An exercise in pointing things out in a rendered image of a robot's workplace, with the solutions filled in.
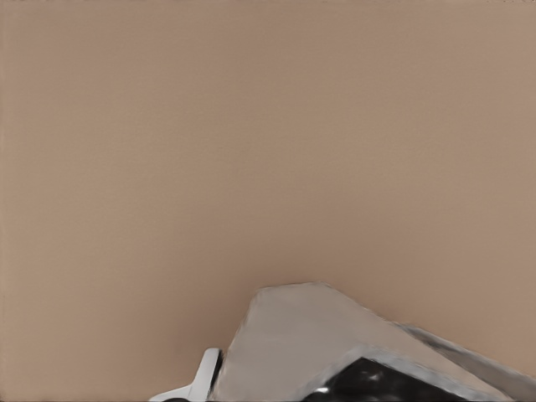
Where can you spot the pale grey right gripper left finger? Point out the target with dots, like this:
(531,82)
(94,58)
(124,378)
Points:
(204,374)

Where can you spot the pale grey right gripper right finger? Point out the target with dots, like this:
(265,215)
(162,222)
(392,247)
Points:
(293,326)

